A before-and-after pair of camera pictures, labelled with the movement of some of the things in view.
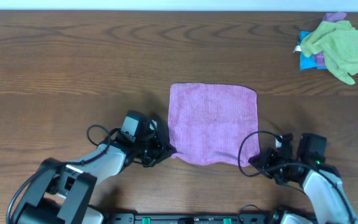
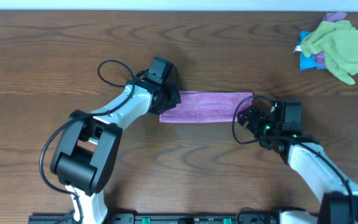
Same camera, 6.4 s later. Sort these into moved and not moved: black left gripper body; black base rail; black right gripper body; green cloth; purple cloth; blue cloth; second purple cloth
Moved: black left gripper body; black right gripper body; purple cloth
Not moved: blue cloth; black base rail; second purple cloth; green cloth
